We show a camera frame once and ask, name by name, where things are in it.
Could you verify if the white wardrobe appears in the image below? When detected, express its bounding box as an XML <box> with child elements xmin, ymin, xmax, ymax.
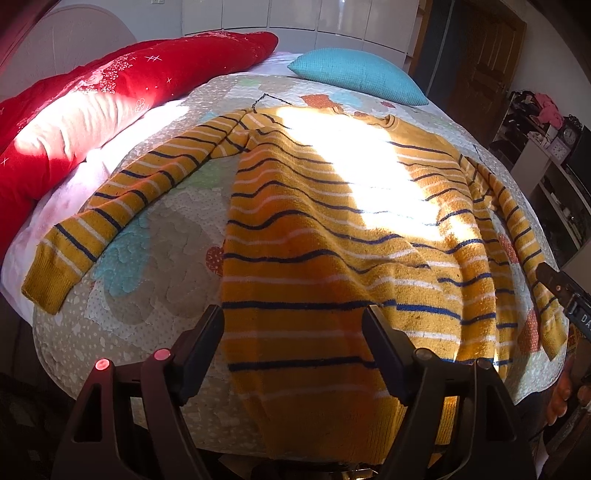
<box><xmin>181</xmin><ymin>0</ymin><xmax>423</xmax><ymax>58</ymax></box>

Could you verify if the teal knit cushion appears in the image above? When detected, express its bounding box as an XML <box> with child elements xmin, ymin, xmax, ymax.
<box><xmin>287</xmin><ymin>48</ymin><xmax>429</xmax><ymax>106</ymax></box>

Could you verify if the white alarm clock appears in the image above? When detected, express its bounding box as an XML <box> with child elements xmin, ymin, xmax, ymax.
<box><xmin>548</xmin><ymin>138</ymin><xmax>570</xmax><ymax>165</ymax></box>

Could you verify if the red long pillow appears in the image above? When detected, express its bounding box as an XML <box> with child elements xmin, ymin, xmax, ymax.
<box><xmin>1</xmin><ymin>31</ymin><xmax>279</xmax><ymax>250</ymax></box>

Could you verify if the white round headboard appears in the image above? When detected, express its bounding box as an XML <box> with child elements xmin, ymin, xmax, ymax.
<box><xmin>0</xmin><ymin>4</ymin><xmax>136</xmax><ymax>100</ymax></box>

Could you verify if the yellow striped knit sweater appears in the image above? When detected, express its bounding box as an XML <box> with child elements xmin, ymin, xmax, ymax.
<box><xmin>20</xmin><ymin>104</ymin><xmax>569</xmax><ymax>465</ymax></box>

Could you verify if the right hand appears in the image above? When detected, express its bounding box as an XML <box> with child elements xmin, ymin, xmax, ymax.
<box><xmin>546</xmin><ymin>370</ymin><xmax>591</xmax><ymax>426</ymax></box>

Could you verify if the cluttered shelf unit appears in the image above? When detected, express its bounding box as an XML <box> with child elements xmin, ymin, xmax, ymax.
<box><xmin>489</xmin><ymin>90</ymin><xmax>590</xmax><ymax>267</ymax></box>

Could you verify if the pink cloth on shelf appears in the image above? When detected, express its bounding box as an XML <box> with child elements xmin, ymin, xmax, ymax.
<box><xmin>535</xmin><ymin>93</ymin><xmax>564</xmax><ymax>130</ymax></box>

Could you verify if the dark wooden door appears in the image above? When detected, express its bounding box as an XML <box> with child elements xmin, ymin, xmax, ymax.
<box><xmin>414</xmin><ymin>0</ymin><xmax>528</xmax><ymax>144</ymax></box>

